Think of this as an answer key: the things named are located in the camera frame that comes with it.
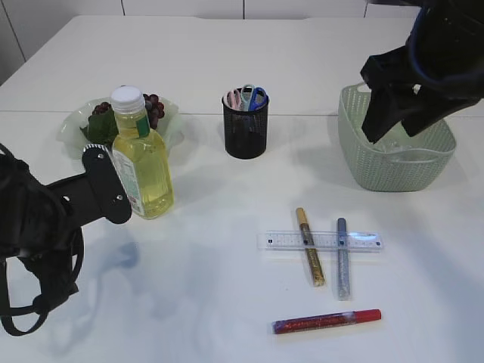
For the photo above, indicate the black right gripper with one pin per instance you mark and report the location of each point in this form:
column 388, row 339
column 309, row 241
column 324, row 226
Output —
column 442, row 57

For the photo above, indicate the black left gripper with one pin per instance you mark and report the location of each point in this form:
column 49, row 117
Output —
column 34, row 229

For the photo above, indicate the clear plastic sheet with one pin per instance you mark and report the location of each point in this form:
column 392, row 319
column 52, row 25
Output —
column 391, row 146

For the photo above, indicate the dark red grape bunch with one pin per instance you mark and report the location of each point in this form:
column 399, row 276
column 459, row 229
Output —
column 102, row 128

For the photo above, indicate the yellow tea bottle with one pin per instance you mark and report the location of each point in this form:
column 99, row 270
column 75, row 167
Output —
column 139, row 153

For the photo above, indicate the silver glitter pen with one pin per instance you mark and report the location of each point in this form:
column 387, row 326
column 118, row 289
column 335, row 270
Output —
column 343, row 282

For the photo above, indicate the clear plastic ruler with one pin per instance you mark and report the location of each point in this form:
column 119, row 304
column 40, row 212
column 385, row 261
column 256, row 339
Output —
column 324, row 241

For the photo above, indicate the blue capped scissors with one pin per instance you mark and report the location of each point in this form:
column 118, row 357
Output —
column 252, row 97

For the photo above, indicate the gold glitter pen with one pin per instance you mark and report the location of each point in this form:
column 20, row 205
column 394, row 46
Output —
column 315, row 267

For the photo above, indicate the pink capped scissors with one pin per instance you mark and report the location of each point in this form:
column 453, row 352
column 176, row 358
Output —
column 233, row 100

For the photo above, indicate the green woven plastic basket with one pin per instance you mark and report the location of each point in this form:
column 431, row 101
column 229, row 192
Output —
column 410, row 170

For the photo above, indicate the green wavy glass plate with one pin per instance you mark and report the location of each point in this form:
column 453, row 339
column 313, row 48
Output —
column 170, row 127

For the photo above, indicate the black mesh pen cup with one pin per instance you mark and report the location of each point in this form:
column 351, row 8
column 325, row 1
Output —
column 245, row 133

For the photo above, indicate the red glitter pen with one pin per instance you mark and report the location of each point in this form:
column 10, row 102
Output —
column 318, row 322

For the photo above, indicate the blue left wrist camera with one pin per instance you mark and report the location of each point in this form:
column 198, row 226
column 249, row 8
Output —
column 97, row 193

